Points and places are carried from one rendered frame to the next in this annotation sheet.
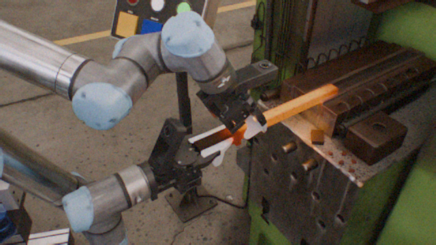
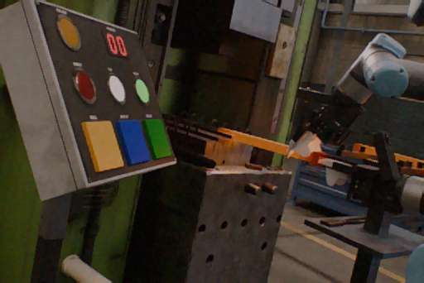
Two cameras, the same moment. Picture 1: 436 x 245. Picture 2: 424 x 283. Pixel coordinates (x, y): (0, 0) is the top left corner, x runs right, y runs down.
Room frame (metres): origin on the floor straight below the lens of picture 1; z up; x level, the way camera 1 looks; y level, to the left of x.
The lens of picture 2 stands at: (1.18, 1.06, 1.14)
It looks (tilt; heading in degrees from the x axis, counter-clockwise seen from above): 7 degrees down; 255
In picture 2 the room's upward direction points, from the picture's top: 12 degrees clockwise
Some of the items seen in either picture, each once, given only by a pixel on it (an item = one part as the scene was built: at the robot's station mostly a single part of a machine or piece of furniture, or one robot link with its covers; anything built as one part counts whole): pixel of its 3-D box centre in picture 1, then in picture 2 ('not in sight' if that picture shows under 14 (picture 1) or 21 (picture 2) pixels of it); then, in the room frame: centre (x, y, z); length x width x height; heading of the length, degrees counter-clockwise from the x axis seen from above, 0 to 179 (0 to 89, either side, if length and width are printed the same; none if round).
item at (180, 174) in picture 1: (171, 171); (378, 187); (0.53, 0.10, 0.98); 0.12 x 0.08 x 0.09; 124
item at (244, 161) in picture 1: (247, 159); not in sight; (1.14, -0.13, 0.36); 0.09 x 0.07 x 0.12; 34
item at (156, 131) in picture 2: not in sight; (155, 139); (1.04, 0.13, 1.01); 0.07 x 0.05 x 0.07; 59
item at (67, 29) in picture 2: not in sight; (69, 32); (1.22, 0.26, 1.16); 0.05 x 0.03 x 0.04; 34
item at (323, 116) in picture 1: (359, 79); (177, 133); (0.90, -0.41, 0.96); 0.42 x 0.20 x 0.09; 124
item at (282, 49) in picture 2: not in sight; (280, 51); (0.59, -0.51, 1.27); 0.09 x 0.02 x 0.17; 34
